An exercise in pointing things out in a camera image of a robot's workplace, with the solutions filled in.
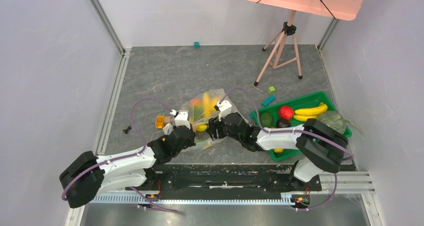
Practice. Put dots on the tan wooden cube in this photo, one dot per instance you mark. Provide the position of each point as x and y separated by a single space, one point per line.
167 120

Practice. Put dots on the dark brown fruit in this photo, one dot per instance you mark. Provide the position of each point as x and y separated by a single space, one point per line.
283 123

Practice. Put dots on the small yellow pepper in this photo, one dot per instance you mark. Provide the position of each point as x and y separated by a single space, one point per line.
201 127

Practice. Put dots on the clear plastic bag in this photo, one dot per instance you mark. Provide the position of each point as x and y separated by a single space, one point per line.
202 139

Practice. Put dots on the pink music stand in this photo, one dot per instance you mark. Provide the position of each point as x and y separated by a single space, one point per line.
345 10

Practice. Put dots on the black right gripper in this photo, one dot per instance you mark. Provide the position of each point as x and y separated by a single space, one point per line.
216 129

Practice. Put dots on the lime green small cube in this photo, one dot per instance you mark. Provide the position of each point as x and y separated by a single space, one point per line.
271 89

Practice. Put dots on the single yellow banana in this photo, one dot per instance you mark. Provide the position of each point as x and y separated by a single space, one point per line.
209 102

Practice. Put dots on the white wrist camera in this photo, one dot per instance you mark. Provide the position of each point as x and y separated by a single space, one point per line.
181 118
224 107

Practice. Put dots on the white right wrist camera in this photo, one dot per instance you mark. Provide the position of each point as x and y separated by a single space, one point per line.
224 107

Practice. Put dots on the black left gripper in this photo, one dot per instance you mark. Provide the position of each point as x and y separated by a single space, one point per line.
191 141

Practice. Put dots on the netted green melon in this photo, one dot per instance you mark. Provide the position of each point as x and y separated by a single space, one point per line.
333 120

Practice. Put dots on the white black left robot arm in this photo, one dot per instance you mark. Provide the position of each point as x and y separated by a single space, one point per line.
90 175

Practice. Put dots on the yellow banana bunch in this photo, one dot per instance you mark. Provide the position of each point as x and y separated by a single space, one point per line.
304 114

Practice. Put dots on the red strawberry fruit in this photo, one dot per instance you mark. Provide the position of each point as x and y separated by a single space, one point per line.
286 112

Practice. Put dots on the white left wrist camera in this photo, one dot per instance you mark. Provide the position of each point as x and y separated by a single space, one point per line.
181 118

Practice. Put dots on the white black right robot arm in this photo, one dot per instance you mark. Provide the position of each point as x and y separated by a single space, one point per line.
323 148

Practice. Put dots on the small black plastic peg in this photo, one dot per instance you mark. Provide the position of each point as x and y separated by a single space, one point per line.
125 131

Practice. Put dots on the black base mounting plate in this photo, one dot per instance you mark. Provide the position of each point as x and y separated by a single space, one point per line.
268 177

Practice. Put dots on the green avocado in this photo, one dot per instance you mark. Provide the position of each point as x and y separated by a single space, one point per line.
266 119

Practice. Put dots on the teal long toy block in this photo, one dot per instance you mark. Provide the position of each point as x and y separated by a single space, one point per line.
268 100

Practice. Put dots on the yellow square toy brick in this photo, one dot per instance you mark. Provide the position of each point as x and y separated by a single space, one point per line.
160 122

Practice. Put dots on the orange fruit in bag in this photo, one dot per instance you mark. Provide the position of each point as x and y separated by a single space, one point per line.
195 102

